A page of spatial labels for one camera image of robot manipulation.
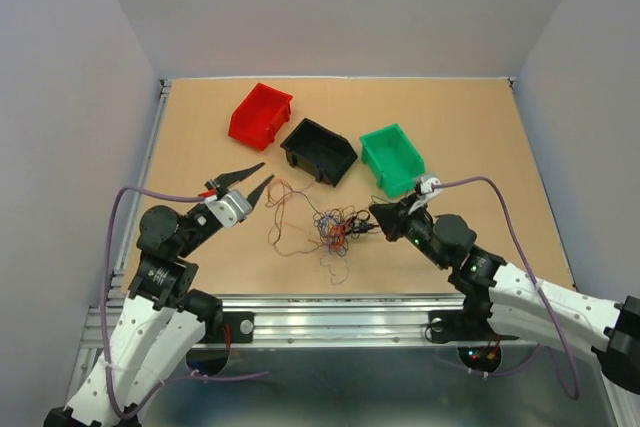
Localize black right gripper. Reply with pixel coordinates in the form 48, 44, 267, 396
366, 192, 449, 269

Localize black thick cable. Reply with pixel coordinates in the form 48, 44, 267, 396
347, 209, 384, 241

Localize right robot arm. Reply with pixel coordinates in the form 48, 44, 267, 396
369, 200, 639, 393

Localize green plastic bin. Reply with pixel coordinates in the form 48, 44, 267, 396
360, 123, 426, 198

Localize red plastic bin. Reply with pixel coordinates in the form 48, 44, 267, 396
228, 83, 293, 151

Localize black plastic bin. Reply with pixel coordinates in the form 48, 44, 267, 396
280, 118, 358, 187

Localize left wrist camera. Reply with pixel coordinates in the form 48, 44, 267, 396
204, 190, 253, 228

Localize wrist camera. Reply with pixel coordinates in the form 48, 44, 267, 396
204, 190, 253, 228
408, 173, 441, 215

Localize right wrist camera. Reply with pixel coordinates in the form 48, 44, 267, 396
408, 173, 441, 215

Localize aluminium table frame rail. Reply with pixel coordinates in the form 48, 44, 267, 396
74, 77, 626, 427

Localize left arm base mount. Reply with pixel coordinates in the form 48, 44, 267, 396
197, 310, 255, 345

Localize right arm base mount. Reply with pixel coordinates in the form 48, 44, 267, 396
424, 309, 499, 344

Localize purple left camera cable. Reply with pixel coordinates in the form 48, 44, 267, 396
102, 185, 271, 421

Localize purple camera cable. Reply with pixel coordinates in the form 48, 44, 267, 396
434, 175, 581, 401
102, 185, 271, 421

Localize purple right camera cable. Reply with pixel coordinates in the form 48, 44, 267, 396
434, 175, 581, 401

